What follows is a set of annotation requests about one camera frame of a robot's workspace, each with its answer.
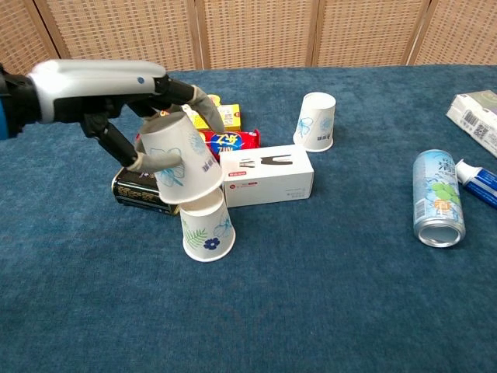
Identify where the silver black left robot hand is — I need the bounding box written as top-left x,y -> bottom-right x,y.
29,59 -> 227,174

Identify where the white paper cup blue flower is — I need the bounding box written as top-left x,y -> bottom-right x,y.
293,92 -> 336,153
138,111 -> 225,205

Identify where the black rectangular tin can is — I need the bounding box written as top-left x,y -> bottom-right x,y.
111,166 -> 182,217

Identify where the yellow cardboard box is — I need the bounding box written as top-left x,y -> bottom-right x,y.
181,103 -> 242,132

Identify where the red biscuit pack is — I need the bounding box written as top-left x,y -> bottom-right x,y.
134,129 -> 261,159

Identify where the wicker folding screen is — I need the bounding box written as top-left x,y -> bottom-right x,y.
0,0 -> 497,76

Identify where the white paper cup green leaf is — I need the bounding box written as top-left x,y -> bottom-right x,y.
179,186 -> 236,263

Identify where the white cardboard box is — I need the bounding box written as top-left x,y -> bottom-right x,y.
219,144 -> 315,208

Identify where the blue tablecloth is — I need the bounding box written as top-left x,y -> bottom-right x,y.
0,64 -> 497,373

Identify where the light blue drink can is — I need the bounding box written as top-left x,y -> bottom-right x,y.
412,149 -> 467,249

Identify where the white tissue pack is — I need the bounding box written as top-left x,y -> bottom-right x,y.
445,89 -> 497,159

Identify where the blue white toothpaste tube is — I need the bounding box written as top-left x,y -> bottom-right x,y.
454,158 -> 497,210

